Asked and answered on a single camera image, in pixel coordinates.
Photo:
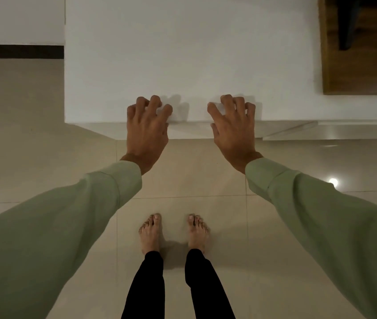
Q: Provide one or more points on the person's leg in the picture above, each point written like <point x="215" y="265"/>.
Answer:
<point x="205" y="285"/>
<point x="145" y="289"/>

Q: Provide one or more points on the person's left middle finger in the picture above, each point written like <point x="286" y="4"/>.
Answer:
<point x="154" y="103"/>

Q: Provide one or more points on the brown wooden furniture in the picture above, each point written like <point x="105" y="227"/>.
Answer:
<point x="374" y="63"/>

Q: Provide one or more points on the person's foot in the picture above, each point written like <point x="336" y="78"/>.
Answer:
<point x="196" y="234"/>
<point x="150" y="235"/>

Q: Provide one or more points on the person's left forearm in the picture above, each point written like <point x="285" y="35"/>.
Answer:
<point x="58" y="229"/>

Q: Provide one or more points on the person's left foot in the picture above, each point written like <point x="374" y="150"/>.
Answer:
<point x="150" y="235"/>

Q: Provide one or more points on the person's right leg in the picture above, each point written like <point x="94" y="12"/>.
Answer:
<point x="205" y="285"/>

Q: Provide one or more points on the person's left hand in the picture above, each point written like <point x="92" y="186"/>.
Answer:
<point x="147" y="136"/>

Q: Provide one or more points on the person's left leg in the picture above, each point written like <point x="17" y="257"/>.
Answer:
<point x="145" y="289"/>

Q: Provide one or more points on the person's right little finger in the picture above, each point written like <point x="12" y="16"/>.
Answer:
<point x="250" y="110"/>

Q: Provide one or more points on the person's right forearm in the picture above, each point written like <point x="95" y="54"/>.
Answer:
<point x="335" y="225"/>

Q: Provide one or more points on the person's right thumb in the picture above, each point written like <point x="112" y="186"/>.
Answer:
<point x="215" y="132"/>

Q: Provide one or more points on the person's right foot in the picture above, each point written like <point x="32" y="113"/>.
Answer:
<point x="196" y="234"/>

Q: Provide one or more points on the person's right middle finger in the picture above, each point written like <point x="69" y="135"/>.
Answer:
<point x="227" y="102"/>

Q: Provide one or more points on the person's right hand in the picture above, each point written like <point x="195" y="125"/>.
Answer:
<point x="233" y="139"/>

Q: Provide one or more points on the person's left little finger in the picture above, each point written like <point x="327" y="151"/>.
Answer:
<point x="131" y="112"/>

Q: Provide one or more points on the black chair leg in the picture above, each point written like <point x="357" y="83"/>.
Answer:
<point x="348" y="19"/>

